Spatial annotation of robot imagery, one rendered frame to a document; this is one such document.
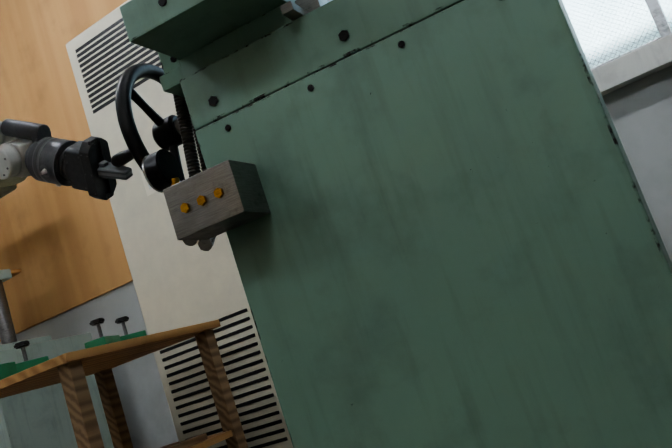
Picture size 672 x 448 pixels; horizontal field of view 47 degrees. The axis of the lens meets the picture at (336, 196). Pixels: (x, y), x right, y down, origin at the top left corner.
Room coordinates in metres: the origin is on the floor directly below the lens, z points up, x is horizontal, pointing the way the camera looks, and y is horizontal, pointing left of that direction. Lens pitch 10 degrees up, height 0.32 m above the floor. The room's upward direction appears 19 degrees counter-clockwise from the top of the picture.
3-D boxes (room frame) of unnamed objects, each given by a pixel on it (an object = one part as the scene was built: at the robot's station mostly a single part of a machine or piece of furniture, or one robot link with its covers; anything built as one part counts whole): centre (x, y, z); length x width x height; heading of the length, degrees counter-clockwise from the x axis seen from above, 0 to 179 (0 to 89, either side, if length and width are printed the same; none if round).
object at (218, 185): (1.13, 0.17, 0.58); 0.12 x 0.08 x 0.08; 69
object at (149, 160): (1.16, 0.24, 0.65); 0.06 x 0.04 x 0.08; 159
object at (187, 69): (1.35, 0.00, 0.82); 0.40 x 0.21 x 0.04; 159
